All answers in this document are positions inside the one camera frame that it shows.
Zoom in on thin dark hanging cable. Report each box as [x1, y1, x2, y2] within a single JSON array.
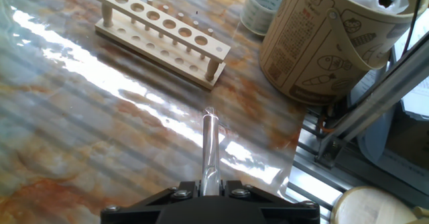
[[402, 0, 425, 56]]

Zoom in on wooden mug tree stand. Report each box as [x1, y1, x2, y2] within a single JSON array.
[[330, 186, 429, 224]]

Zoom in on pale grey blue container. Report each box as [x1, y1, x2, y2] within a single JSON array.
[[348, 69, 403, 164]]

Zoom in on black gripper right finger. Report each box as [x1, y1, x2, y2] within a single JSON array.
[[223, 179, 321, 224]]

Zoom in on orange marble pattern mat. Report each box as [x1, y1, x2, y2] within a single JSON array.
[[0, 0, 306, 200]]

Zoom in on wooden test tube rack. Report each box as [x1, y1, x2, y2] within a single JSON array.
[[90, 0, 232, 91]]

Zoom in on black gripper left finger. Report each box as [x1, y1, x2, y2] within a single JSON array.
[[100, 180, 202, 224]]

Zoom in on clear glass test tube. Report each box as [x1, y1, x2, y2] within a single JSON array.
[[200, 107, 222, 197]]

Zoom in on white paper sheets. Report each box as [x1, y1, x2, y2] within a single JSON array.
[[393, 9, 429, 121]]

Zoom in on printed beige paper bucket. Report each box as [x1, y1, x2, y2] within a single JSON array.
[[259, 0, 429, 106]]

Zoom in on grey tape roll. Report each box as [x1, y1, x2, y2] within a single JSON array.
[[239, 0, 286, 36]]

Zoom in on grey metal frame bar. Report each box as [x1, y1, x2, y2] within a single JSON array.
[[314, 31, 429, 170]]

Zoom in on orange wire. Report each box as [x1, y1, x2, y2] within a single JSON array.
[[318, 115, 336, 133]]

